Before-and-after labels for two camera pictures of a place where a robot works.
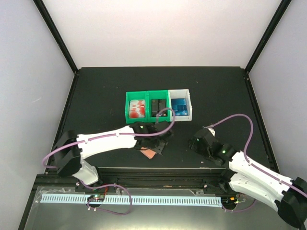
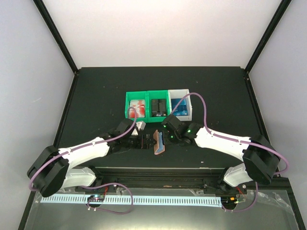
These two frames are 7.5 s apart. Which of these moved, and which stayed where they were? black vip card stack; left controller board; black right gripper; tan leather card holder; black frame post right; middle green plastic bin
Moved: black right gripper; tan leather card holder
Stayed: left controller board; black vip card stack; middle green plastic bin; black frame post right
